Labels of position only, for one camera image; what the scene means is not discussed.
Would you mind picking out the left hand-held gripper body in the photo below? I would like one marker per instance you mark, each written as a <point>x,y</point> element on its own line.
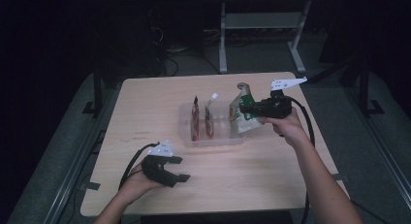
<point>158,172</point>

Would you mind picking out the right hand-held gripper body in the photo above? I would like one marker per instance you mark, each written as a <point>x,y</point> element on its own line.
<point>276,106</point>

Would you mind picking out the green snack packet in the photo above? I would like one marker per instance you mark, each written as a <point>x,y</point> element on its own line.
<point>240,120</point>

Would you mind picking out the clear plastic container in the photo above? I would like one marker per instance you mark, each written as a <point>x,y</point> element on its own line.
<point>219,136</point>

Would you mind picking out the white spouted snack packet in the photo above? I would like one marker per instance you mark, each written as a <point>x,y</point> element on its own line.
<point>209,120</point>

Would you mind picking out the red snack packet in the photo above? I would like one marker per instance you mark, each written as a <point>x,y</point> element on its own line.
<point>195,120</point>

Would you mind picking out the person's left hand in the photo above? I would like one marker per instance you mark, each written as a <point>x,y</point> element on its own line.
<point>139,185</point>

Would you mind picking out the person's right hand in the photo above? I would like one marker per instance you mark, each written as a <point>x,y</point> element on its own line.
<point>287,128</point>

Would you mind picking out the grey round table grommet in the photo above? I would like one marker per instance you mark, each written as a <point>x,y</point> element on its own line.
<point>239,86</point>

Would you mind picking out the grey tape strip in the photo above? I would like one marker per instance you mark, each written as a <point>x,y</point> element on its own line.
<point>90,186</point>
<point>338,177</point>

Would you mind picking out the black metal stand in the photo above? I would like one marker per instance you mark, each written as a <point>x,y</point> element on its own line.
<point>97,91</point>
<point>364,88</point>

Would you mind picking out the white metal table frame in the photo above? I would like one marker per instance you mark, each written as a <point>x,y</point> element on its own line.
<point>261,20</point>

